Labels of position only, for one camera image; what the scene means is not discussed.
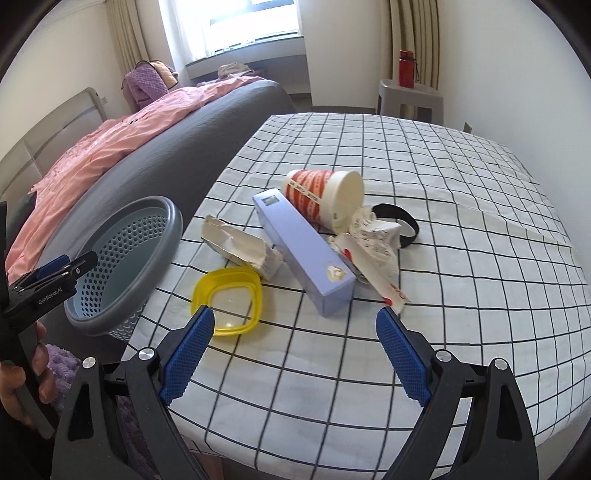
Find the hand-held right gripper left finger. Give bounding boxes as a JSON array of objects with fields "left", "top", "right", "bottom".
[{"left": 51, "top": 305, "right": 218, "bottom": 480}]

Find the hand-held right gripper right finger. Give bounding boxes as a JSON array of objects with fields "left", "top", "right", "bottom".
[{"left": 375, "top": 305, "right": 541, "bottom": 480}]

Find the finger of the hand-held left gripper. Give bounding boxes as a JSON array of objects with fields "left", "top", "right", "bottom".
[
  {"left": 9, "top": 255, "right": 71, "bottom": 288},
  {"left": 2, "top": 251, "right": 99, "bottom": 320}
]

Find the red and white wrapper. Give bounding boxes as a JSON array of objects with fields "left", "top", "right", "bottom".
[{"left": 327, "top": 233, "right": 411, "bottom": 307}]

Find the yellow plastic lid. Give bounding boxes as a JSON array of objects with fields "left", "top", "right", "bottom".
[{"left": 191, "top": 266, "right": 264, "bottom": 337}]

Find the grey perforated plastic basket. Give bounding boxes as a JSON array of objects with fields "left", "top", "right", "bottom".
[{"left": 64, "top": 196, "right": 184, "bottom": 340}]

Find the white carton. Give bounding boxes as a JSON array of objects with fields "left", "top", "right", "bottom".
[{"left": 200, "top": 215, "right": 284, "bottom": 280}]

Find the white paper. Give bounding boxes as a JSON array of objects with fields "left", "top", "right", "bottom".
[{"left": 344, "top": 206, "right": 403, "bottom": 278}]

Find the long purple cardboard box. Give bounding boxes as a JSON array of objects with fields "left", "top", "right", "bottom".
[{"left": 252, "top": 188, "right": 356, "bottom": 317}]

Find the red and white paper cup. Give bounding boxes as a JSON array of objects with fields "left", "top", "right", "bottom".
[{"left": 281, "top": 169, "right": 365, "bottom": 232}]

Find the person's left hand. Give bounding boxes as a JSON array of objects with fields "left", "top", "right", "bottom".
[{"left": 0, "top": 322, "right": 49, "bottom": 430}]

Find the purple fuzzy rug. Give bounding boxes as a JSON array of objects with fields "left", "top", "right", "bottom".
[{"left": 39, "top": 342, "right": 153, "bottom": 480}]

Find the black and white checked tablecloth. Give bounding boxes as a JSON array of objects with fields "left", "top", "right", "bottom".
[{"left": 121, "top": 113, "right": 583, "bottom": 455}]

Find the grey headboard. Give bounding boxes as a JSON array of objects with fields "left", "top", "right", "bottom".
[{"left": 0, "top": 88, "right": 109, "bottom": 204}]

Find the pink blanket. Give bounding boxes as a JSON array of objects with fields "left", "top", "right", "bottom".
[{"left": 7, "top": 76, "right": 269, "bottom": 278}]

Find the grey bed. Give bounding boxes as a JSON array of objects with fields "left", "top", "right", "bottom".
[{"left": 37, "top": 79, "right": 296, "bottom": 333}]

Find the purple backpack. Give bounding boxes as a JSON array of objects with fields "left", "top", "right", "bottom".
[{"left": 121, "top": 62, "right": 169, "bottom": 112}]

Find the brown pillow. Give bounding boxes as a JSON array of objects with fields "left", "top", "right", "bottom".
[{"left": 148, "top": 59, "right": 179, "bottom": 89}]

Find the beige curtain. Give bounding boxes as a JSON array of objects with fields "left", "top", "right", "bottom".
[
  {"left": 106, "top": 0, "right": 153, "bottom": 79},
  {"left": 388, "top": 0, "right": 441, "bottom": 123}
]

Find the grey plastic stool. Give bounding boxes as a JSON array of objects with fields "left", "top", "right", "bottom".
[{"left": 376, "top": 78, "right": 444, "bottom": 125}]

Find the beige clothes pile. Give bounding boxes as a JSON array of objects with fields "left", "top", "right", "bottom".
[{"left": 218, "top": 62, "right": 254, "bottom": 78}]

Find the red water bottle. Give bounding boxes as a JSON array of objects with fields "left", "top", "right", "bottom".
[{"left": 398, "top": 49, "right": 420, "bottom": 88}]

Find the window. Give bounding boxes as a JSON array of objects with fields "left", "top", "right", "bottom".
[{"left": 157, "top": 0, "right": 303, "bottom": 56}]

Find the grey window sill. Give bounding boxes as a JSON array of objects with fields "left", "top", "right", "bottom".
[{"left": 185, "top": 37, "right": 308, "bottom": 97}]

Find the black strap band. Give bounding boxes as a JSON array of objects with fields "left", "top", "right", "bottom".
[{"left": 372, "top": 203, "right": 420, "bottom": 250}]

